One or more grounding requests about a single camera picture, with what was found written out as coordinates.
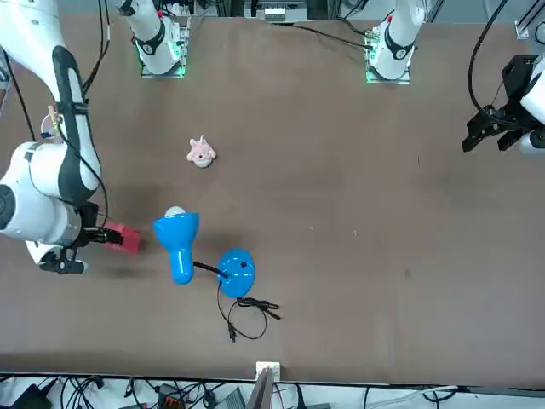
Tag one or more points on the yellow marker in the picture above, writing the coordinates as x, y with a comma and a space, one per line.
53, 118

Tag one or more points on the pink plush toy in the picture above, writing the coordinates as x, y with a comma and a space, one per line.
200, 153

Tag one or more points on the aluminium profile rail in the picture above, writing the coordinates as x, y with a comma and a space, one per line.
521, 27

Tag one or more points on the clear plastic cup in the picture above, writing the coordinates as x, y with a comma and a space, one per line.
44, 123

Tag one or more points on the blue desk lamp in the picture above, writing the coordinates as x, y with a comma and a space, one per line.
179, 238

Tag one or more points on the small white box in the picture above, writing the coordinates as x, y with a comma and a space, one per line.
274, 367

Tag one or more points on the red foam block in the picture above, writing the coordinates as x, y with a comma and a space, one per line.
130, 240

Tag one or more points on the blue-capped marker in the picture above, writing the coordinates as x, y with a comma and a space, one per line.
46, 135

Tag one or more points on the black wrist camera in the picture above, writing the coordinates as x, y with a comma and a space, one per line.
64, 266

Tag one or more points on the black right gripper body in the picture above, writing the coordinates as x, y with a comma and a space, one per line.
89, 221

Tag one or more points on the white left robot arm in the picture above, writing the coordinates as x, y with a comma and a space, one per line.
398, 42

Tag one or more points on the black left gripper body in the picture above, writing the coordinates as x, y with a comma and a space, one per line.
517, 81

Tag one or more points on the black power adapter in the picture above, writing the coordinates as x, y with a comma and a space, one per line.
30, 398

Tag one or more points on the red and black device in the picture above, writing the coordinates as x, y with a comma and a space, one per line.
172, 400

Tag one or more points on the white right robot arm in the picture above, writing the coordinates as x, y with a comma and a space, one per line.
34, 179

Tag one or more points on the grey upright panel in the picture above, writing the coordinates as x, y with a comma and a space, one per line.
259, 392

